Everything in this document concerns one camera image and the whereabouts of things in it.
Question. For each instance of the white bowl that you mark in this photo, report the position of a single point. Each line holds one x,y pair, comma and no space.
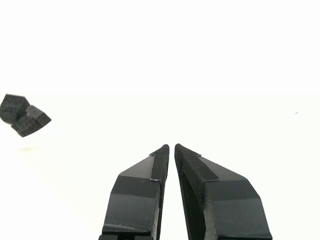
30,142

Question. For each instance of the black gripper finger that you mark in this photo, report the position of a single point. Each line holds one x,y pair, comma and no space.
132,200
232,212

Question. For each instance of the large black foam box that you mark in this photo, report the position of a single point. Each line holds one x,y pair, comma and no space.
11,108

